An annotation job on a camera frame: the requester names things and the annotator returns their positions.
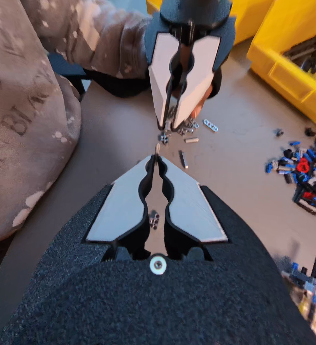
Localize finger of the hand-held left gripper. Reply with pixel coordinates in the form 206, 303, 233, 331
172, 36, 221, 129
148, 32, 180, 130

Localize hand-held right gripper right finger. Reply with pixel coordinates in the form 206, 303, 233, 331
158, 156, 228, 260

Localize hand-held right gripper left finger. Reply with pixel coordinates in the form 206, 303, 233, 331
85, 154, 156, 260

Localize yellow bin with red panels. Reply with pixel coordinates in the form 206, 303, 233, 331
247, 0, 316, 130

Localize person's left forearm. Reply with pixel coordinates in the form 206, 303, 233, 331
23, 0, 153, 79

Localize grey desk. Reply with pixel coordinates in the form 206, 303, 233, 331
0, 38, 316, 335

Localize person's left hand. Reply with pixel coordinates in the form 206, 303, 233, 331
190, 86, 214, 118

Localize scattered chrome beams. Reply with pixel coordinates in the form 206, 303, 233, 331
148, 117, 219, 230

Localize heap of dark building pieces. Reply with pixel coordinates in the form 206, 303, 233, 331
283, 32, 316, 74

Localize pile of small coloured connectors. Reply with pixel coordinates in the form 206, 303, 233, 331
265, 137, 316, 216

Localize transparent engine block assembly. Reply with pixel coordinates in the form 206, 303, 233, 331
280, 255, 316, 340

